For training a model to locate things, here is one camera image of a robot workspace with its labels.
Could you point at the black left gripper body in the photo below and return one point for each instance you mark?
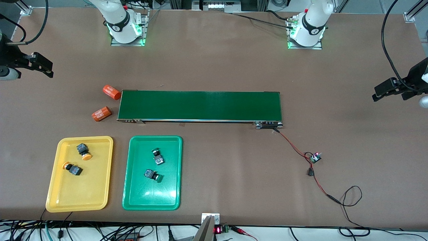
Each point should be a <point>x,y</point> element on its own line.
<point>415,75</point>

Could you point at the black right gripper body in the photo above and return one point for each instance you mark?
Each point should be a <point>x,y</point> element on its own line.
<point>10,55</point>

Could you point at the orange cylinder with white print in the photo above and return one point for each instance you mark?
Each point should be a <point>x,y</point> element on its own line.
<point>101,113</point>
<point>111,92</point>

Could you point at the yellow mushroom push button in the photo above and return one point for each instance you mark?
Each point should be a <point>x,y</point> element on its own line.
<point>82,149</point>
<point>75,170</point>

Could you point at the green mushroom push button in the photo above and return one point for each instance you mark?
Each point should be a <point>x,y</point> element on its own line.
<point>149,173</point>
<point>157,159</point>

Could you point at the small speed controller board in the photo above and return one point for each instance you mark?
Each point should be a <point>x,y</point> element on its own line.
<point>315,158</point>

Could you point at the yellow plastic tray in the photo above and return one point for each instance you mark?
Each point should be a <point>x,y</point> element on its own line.
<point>87,190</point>

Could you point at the green conveyor belt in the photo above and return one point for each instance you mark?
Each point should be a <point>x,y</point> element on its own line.
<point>200,105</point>

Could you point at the green plastic tray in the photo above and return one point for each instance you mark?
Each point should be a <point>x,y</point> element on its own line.
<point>152,197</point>

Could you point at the orange power strip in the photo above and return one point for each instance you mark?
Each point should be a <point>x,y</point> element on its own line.
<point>128,238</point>

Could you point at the silver metal box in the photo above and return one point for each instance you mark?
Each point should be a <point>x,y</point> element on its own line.
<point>220,6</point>

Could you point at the red clip lead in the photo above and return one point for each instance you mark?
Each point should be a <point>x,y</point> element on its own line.
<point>242,231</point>

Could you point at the small red digit display module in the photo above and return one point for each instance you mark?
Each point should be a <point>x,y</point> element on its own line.
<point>218,230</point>

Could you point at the aluminium frame profile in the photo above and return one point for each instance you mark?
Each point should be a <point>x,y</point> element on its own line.
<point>25,10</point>
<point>409,17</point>

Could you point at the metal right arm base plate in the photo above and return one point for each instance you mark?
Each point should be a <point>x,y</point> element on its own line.
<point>127,44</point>

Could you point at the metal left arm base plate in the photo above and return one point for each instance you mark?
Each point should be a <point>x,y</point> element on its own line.
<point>306,48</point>

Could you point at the grey metal camera bracket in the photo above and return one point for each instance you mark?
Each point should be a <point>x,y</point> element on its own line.
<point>205,231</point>

